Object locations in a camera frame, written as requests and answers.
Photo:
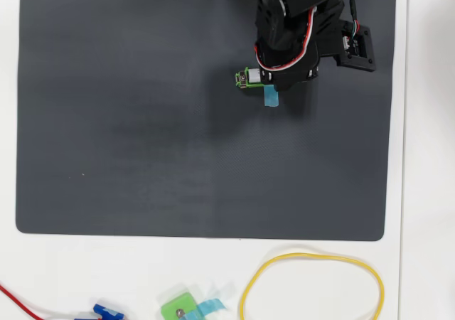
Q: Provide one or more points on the blue tape on block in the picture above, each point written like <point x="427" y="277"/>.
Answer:
<point x="211" y="305"/>

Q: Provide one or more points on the yellow rubber band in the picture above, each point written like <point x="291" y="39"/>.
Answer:
<point x="309" y="254"/>

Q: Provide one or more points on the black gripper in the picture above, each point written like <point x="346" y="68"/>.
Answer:
<point x="288" y="77"/>

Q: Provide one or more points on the dark grey textured mat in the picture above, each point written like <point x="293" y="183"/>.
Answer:
<point x="177" y="174"/>

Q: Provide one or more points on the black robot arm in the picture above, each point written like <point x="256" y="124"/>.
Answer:
<point x="273" y="21"/>

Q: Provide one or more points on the blue tape strip on holder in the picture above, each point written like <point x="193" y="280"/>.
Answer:
<point x="272" y="97"/>

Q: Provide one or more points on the small green printed block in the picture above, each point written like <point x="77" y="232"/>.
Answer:
<point x="177" y="304"/>

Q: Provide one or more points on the white AA battery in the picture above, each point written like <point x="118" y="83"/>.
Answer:
<point x="255" y="75"/>

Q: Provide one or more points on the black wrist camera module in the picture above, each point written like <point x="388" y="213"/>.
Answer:
<point x="360" y="57"/>

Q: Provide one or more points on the green battery holder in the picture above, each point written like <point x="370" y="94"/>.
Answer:
<point x="254" y="85"/>

